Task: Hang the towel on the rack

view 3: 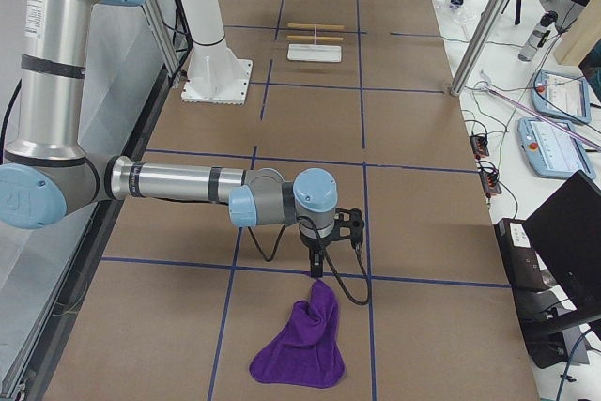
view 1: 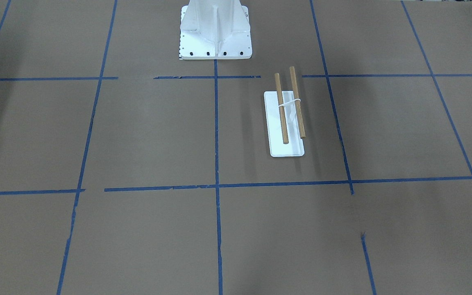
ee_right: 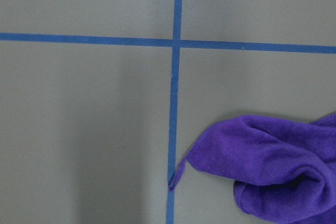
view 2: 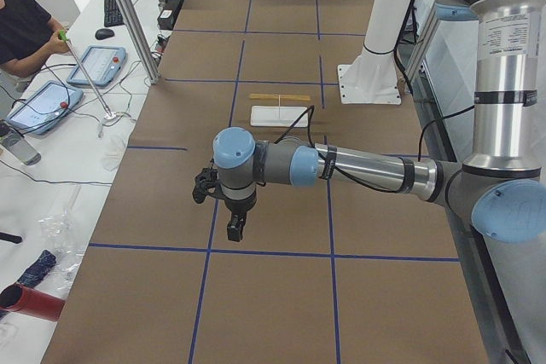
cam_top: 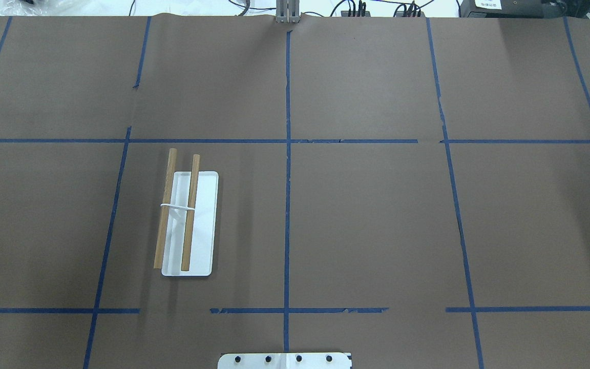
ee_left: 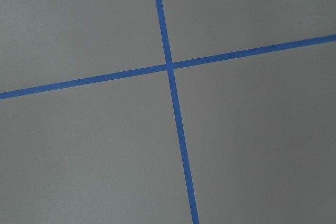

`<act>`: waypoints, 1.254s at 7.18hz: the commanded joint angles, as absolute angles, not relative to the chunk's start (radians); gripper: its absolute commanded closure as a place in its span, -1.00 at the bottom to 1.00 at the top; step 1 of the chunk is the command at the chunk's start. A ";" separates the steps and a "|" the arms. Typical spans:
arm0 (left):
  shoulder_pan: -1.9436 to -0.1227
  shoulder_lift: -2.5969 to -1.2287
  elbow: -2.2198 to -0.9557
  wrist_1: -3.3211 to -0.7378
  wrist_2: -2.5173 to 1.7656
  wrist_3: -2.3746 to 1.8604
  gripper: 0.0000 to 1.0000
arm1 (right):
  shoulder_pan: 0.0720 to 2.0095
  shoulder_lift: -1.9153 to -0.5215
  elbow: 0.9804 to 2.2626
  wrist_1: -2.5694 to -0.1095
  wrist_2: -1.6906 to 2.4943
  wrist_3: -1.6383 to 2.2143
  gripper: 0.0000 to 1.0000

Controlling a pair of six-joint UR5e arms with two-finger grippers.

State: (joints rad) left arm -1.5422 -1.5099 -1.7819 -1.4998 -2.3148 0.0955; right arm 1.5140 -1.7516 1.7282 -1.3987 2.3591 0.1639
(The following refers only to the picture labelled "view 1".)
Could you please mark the white rack wire bracket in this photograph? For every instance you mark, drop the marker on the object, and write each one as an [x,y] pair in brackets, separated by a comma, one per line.
[290,110]

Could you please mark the white camera mast base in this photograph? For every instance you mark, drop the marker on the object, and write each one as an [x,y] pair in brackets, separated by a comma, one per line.
[215,29]

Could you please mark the white rack base tray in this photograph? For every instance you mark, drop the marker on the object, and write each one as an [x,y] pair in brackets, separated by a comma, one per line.
[295,148]

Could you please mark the wooden rack rod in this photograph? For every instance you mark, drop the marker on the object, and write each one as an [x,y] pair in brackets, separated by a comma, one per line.
[298,108]
[282,115]

